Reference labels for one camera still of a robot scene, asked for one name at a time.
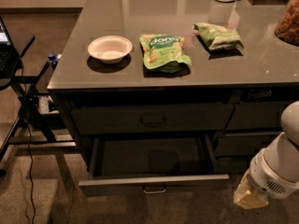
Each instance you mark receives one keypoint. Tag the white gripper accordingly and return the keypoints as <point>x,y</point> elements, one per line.
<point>262,176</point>

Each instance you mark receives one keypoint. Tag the dark drawer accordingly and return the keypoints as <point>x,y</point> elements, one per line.
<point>151,166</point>
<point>151,118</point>

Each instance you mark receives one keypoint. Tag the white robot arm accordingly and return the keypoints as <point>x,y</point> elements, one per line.
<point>282,154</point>

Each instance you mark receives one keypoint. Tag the right middle drawer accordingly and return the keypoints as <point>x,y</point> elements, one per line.
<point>242,144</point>

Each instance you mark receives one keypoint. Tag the right top drawer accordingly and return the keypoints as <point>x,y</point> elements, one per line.
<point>260,115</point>

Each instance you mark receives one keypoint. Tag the dark top drawer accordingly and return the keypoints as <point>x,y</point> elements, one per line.
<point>151,118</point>

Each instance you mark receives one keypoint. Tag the dark cabinet with glossy top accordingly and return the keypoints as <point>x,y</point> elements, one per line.
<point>164,86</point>

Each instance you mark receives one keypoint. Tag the green snack bag rear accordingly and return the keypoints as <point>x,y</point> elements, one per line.
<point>218,37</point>

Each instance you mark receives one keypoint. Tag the green snack bag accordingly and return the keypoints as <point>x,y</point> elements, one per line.
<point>218,37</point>
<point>164,53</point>

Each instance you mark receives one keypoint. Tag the green snack bag front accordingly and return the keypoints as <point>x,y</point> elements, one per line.
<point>164,53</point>

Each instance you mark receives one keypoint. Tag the white paper bowl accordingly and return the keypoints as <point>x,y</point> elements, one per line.
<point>110,48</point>

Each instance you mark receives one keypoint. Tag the black side stand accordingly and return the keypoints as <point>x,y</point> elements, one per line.
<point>26,89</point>

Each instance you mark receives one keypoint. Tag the blue bottle cap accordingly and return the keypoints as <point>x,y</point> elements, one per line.
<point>53,58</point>

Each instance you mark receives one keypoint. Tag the laptop on side stand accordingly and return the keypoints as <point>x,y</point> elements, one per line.
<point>10,60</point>

